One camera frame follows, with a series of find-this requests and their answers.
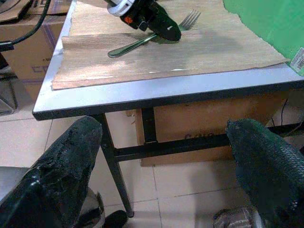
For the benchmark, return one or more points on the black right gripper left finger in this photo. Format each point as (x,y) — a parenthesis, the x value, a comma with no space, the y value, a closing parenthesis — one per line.
(54,171)

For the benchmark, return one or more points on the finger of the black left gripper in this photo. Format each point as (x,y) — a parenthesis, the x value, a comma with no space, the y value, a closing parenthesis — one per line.
(167,26)

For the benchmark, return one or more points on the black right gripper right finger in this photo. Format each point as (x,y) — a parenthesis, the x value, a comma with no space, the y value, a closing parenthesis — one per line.
(266,166)

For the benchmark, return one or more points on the silver metal fork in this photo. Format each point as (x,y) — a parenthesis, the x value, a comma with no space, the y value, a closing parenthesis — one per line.
(133,45)

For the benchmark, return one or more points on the brown woven placemat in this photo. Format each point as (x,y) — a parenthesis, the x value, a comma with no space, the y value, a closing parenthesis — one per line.
(166,57)

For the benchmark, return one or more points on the grey table with black legs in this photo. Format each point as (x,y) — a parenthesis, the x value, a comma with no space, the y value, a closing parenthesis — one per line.
(133,97)

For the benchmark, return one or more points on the brown cardboard box with print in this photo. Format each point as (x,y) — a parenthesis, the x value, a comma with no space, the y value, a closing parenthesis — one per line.
(202,118)

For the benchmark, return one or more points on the grey metal stool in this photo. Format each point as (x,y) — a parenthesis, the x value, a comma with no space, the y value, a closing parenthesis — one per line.
(7,99)

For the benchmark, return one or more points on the white barcode label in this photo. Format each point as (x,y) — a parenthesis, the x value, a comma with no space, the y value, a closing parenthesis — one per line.
(298,59)

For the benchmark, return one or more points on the large brown cardboard box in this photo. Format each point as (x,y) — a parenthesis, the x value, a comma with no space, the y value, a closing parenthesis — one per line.
(28,54)

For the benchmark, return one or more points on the flat brown cardboard flap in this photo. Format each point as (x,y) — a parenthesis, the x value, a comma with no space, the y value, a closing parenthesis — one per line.
(14,9)

